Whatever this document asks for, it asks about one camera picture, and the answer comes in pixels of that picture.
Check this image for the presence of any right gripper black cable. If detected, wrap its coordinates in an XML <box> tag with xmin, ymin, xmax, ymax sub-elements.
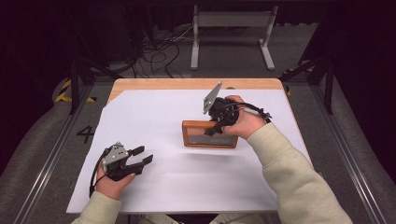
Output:
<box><xmin>222</xmin><ymin>102</ymin><xmax>273</xmax><ymax>124</ymax></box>

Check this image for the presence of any person's left hand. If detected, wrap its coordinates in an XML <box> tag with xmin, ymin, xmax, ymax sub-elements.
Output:
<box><xmin>94</xmin><ymin>162</ymin><xmax>136</xmax><ymax>201</ymax></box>

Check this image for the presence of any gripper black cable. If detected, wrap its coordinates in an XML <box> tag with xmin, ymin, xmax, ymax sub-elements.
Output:
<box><xmin>222</xmin><ymin>102</ymin><xmax>273</xmax><ymax>124</ymax></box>
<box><xmin>88</xmin><ymin>147</ymin><xmax>110</xmax><ymax>199</ymax></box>

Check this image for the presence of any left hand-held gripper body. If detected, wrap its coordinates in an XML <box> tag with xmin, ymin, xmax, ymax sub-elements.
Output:
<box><xmin>101</xmin><ymin>141</ymin><xmax>146</xmax><ymax>182</ymax></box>

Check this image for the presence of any black metal stand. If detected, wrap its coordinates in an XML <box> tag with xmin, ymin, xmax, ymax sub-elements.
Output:
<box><xmin>66</xmin><ymin>55</ymin><xmax>122</xmax><ymax>116</ymax></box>
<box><xmin>278</xmin><ymin>55</ymin><xmax>335</xmax><ymax>116</ymax></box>

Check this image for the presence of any tangle of floor cables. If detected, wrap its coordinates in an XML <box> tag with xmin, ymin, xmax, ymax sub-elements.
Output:
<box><xmin>132</xmin><ymin>26</ymin><xmax>200</xmax><ymax>78</ymax></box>

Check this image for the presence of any aluminium floor rail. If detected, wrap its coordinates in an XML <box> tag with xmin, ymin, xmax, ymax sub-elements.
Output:
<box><xmin>311</xmin><ymin>85</ymin><xmax>389</xmax><ymax>224</ymax></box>
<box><xmin>12</xmin><ymin>83</ymin><xmax>94</xmax><ymax>224</ymax></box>

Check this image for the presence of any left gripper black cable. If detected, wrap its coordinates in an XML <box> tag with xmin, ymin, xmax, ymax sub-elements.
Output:
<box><xmin>88</xmin><ymin>147</ymin><xmax>110</xmax><ymax>199</ymax></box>

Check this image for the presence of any person's right hand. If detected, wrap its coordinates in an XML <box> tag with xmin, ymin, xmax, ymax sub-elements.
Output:
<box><xmin>221</xmin><ymin>94</ymin><xmax>267</xmax><ymax>140</ymax></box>

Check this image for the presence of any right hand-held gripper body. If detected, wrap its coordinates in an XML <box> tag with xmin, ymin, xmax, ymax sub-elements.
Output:
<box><xmin>203</xmin><ymin>80</ymin><xmax>241</xmax><ymax>128</ymax></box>

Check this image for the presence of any wooden picture frame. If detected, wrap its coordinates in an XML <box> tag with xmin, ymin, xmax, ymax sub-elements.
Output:
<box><xmin>181</xmin><ymin>119</ymin><xmax>239</xmax><ymax>149</ymax></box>

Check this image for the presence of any white metal stand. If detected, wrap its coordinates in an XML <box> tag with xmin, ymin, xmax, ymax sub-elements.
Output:
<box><xmin>190</xmin><ymin>4</ymin><xmax>279</xmax><ymax>71</ymax></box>

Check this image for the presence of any white paper sheet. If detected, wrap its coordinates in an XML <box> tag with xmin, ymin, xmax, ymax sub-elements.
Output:
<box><xmin>65</xmin><ymin>89</ymin><xmax>313</xmax><ymax>215</ymax></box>

